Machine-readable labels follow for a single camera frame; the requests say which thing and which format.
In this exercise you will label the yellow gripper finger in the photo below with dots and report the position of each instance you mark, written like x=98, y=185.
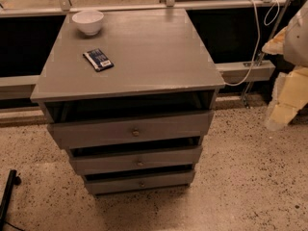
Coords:
x=275, y=45
x=289, y=96

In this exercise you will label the grey top drawer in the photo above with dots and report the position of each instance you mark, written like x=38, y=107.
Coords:
x=127, y=130

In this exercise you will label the grey drawer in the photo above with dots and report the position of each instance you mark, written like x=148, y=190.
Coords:
x=127, y=130
x=136, y=183
x=116, y=162

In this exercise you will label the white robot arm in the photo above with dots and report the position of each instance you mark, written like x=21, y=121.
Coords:
x=295, y=49

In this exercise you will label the grey wooden drawer cabinet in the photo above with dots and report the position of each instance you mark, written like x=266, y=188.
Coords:
x=161, y=67

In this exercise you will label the grey middle drawer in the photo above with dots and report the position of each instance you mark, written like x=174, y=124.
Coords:
x=116, y=162

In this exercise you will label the grey bottom drawer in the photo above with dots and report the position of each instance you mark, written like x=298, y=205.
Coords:
x=136, y=183

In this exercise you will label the metal tripod stand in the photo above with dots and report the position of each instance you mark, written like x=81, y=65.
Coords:
x=274, y=14

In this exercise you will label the dark blue snack packet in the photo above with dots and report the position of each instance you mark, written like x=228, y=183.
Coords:
x=98, y=60

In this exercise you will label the white ceramic bowl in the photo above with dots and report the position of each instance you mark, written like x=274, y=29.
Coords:
x=88, y=22

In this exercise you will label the black floor stand leg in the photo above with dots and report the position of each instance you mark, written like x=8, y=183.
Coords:
x=13, y=180

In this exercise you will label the grey metal railing frame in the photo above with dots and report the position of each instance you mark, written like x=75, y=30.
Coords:
x=134, y=4

